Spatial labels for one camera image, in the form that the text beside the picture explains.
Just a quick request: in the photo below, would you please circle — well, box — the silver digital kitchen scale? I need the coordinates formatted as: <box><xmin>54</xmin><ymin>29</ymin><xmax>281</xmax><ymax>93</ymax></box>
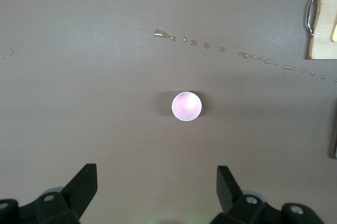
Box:
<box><xmin>329</xmin><ymin>108</ymin><xmax>337</xmax><ymax>159</ymax></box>

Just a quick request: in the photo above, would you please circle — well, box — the pink plastic cup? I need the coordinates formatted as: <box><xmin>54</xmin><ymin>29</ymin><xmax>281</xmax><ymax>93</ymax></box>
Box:
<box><xmin>171</xmin><ymin>91</ymin><xmax>203</xmax><ymax>122</ymax></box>

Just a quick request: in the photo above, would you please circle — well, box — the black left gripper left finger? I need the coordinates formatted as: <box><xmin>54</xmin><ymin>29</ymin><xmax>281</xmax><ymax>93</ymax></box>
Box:
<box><xmin>0</xmin><ymin>163</ymin><xmax>98</xmax><ymax>224</ymax></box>

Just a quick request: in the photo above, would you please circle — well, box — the brown table mat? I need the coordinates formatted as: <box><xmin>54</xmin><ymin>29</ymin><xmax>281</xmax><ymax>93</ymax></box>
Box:
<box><xmin>0</xmin><ymin>0</ymin><xmax>337</xmax><ymax>224</ymax></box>

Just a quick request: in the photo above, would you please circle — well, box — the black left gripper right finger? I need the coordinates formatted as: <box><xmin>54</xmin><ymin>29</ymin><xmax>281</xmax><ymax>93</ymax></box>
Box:
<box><xmin>210</xmin><ymin>165</ymin><xmax>324</xmax><ymax>224</ymax></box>

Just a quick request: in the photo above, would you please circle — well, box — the wooden cutting board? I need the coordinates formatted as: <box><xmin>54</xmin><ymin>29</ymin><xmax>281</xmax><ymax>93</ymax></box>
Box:
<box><xmin>304</xmin><ymin>0</ymin><xmax>337</xmax><ymax>61</ymax></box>

